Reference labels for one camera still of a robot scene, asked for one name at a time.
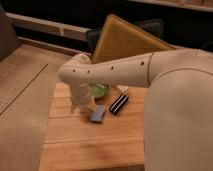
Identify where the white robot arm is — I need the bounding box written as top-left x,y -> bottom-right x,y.
58,49 -> 213,171

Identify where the black striped box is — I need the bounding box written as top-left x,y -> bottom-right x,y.
109,94 -> 129,115

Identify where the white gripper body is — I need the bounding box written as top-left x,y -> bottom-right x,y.
69,84 -> 97,115

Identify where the green ceramic bowl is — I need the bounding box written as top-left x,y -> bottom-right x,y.
90,84 -> 109,99

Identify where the small white box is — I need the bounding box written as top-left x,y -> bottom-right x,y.
112,85 -> 129,94

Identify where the blue sponge block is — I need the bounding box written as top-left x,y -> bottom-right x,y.
89,105 -> 105,123

